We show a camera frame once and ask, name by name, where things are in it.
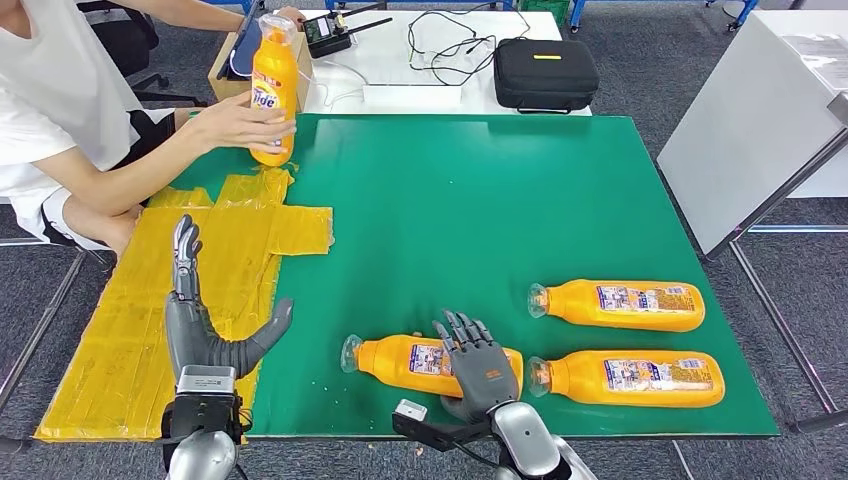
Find person's right hand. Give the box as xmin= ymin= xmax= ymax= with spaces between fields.
xmin=187 ymin=91 xmax=297 ymax=157

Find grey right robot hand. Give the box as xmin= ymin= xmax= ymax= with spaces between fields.
xmin=431 ymin=309 xmax=521 ymax=425

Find person's left hand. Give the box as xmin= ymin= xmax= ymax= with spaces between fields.
xmin=270 ymin=5 xmax=307 ymax=28

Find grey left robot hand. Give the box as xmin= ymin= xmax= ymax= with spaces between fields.
xmin=164 ymin=213 xmax=295 ymax=382

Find orange Tide detergent bottle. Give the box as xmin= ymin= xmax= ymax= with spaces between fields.
xmin=340 ymin=333 xmax=525 ymax=400
xmin=527 ymin=278 xmax=708 ymax=334
xmin=249 ymin=13 xmax=301 ymax=168
xmin=526 ymin=350 xmax=727 ymax=409

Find black radio controller with antennas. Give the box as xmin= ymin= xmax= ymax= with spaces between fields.
xmin=302 ymin=0 xmax=394 ymax=59

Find brown cardboard box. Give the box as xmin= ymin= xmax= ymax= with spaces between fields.
xmin=207 ymin=29 xmax=315 ymax=113

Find yellow taped cardboard sheet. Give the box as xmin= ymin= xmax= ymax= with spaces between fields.
xmin=33 ymin=163 xmax=335 ymax=445

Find blue tablet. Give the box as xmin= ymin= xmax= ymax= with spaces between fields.
xmin=216 ymin=0 xmax=266 ymax=81

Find white desk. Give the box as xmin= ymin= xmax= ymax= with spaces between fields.
xmin=270 ymin=7 xmax=593 ymax=117

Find black office chair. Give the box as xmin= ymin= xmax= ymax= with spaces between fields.
xmin=76 ymin=0 xmax=210 ymax=107

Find green topped work table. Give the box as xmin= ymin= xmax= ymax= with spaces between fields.
xmin=0 ymin=111 xmax=848 ymax=458

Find person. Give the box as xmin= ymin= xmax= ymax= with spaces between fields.
xmin=0 ymin=0 xmax=307 ymax=256

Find green plastic crate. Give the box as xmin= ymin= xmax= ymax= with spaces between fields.
xmin=516 ymin=0 xmax=572 ymax=26

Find black carrying case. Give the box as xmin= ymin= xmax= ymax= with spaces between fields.
xmin=492 ymin=37 xmax=601 ymax=115

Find white tilted panel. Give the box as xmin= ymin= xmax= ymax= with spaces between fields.
xmin=656 ymin=11 xmax=848 ymax=261

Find white side table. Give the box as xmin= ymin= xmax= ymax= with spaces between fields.
xmin=755 ymin=7 xmax=848 ymax=200

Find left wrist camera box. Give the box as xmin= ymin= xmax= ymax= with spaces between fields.
xmin=162 ymin=364 xmax=245 ymax=446

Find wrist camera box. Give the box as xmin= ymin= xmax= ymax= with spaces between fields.
xmin=390 ymin=398 xmax=495 ymax=453
xmin=162 ymin=364 xmax=245 ymax=446

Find white cable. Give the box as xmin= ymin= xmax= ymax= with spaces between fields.
xmin=228 ymin=59 xmax=369 ymax=111

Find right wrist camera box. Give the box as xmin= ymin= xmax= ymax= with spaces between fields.
xmin=390 ymin=398 xmax=495 ymax=453

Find black cable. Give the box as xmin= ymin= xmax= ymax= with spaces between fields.
xmin=405 ymin=0 xmax=533 ymax=87

